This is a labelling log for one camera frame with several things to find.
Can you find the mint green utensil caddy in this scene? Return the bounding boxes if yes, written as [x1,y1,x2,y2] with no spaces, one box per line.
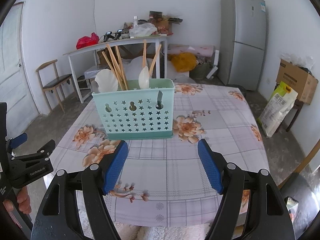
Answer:
[92,79,175,140]

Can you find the white plastic soup spoon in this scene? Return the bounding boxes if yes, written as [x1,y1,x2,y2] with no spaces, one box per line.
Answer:
[95,69,119,93]

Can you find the white plastic ladle spoon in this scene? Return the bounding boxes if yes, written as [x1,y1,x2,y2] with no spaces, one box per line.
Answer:
[138,66,150,89]

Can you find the person left hand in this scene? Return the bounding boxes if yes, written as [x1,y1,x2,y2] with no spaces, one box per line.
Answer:
[3,186,31,215]

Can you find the floral plaid tablecloth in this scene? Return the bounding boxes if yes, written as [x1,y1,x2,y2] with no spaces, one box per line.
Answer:
[43,82,271,228]

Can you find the white door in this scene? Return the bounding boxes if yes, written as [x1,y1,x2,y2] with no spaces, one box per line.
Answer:
[0,2,39,138]

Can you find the wooden chair dark seat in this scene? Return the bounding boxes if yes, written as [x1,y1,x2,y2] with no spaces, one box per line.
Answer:
[35,59,76,114]

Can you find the white rice bag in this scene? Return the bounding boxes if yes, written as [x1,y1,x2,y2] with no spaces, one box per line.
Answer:
[258,81,298,138]

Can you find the white sack under table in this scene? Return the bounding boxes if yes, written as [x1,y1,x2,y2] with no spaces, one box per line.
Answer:
[123,56,143,80]

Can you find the wooden chair near table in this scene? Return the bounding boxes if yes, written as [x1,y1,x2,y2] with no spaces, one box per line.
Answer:
[278,140,320,189]

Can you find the silver refrigerator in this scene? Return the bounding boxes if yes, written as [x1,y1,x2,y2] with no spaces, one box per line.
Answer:
[217,0,267,90]

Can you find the cardboard box brown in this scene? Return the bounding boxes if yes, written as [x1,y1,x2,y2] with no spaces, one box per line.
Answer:
[276,60,318,105]

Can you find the red plastic bag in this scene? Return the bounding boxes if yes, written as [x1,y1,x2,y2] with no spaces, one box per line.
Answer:
[76,33,100,49]

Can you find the white side table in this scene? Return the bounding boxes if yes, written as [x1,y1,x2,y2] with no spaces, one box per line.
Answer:
[64,35,168,103]

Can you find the white plastic bag on table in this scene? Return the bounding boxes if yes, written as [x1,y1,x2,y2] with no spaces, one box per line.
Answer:
[129,23,157,38]

